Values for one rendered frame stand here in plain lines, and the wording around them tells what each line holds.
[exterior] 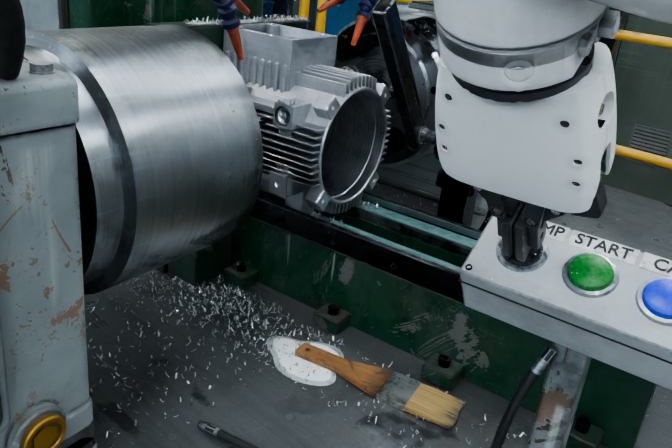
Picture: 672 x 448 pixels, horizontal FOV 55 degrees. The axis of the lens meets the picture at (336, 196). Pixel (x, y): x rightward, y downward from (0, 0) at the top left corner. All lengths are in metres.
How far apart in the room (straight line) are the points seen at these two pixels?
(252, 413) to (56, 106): 0.38
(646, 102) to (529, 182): 3.49
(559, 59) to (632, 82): 3.57
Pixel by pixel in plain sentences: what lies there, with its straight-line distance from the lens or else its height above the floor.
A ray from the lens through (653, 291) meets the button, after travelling 0.48.
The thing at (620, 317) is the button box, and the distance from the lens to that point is 0.47.
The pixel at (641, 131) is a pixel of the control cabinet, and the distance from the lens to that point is 3.90.
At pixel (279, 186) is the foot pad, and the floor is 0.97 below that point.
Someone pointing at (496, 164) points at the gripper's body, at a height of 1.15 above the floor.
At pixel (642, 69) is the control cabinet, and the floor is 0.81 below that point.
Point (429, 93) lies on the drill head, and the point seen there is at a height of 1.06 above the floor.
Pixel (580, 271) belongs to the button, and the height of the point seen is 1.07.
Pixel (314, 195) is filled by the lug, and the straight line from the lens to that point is 0.82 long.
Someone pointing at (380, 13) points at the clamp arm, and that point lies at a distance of 0.80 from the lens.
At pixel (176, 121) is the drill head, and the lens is 0.59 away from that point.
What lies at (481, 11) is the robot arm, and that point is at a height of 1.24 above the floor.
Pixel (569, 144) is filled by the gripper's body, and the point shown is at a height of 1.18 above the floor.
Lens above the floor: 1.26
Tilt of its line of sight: 21 degrees down
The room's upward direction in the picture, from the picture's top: 6 degrees clockwise
